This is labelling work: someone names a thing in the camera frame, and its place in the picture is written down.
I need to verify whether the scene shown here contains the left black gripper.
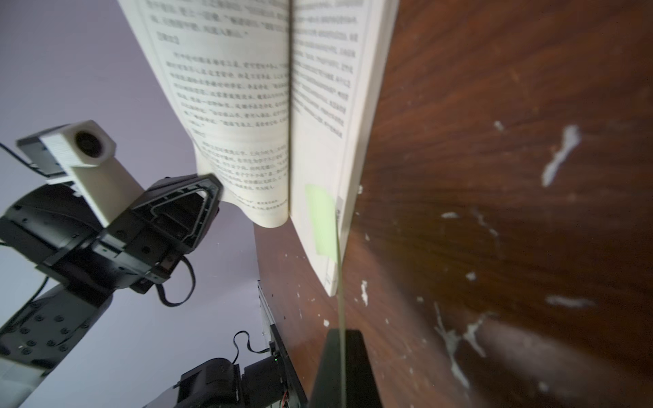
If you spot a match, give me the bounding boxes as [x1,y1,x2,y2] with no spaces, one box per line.
[1,173,223,293]

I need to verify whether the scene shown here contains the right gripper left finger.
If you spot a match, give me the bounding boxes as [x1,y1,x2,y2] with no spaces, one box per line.
[308,329,341,408]

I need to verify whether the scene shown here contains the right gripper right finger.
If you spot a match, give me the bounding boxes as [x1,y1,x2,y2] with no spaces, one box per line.
[345,329,383,408]

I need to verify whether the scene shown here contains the green sticky note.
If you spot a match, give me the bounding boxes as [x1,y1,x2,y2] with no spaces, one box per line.
[304,184,348,408]

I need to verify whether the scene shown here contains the dark blue paperback book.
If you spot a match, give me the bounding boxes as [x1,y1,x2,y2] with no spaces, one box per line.
[120,1,399,295]

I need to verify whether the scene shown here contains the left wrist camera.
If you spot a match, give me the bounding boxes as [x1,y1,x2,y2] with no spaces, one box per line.
[16,120,144,227]

